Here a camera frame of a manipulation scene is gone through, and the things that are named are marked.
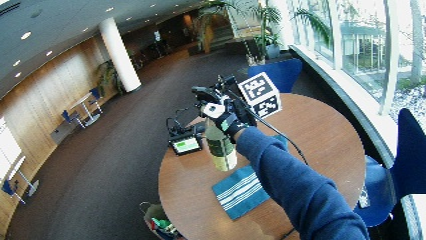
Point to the green clear bottle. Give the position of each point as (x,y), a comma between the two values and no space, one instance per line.
(221,150)

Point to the white marker cube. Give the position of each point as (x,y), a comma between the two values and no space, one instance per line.
(261,95)

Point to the black device with green screen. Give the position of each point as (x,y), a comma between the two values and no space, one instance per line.
(186,145)

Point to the blue chair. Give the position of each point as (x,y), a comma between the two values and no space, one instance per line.
(68,117)
(277,73)
(410,156)
(95,95)
(8,189)

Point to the staircase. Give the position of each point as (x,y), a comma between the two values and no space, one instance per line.
(226,35)

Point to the white column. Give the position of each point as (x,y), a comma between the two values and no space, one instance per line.
(120,56)

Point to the green potted plant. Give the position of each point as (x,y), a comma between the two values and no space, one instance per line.
(108,75)

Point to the tall palm plant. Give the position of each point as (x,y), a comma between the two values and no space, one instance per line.
(266,30)

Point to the white round table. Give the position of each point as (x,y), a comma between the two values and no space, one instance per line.
(87,106)
(24,176)

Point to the blue striped cloth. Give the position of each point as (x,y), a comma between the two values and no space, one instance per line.
(240,193)

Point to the bag with items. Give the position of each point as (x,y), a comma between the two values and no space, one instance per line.
(160,223)

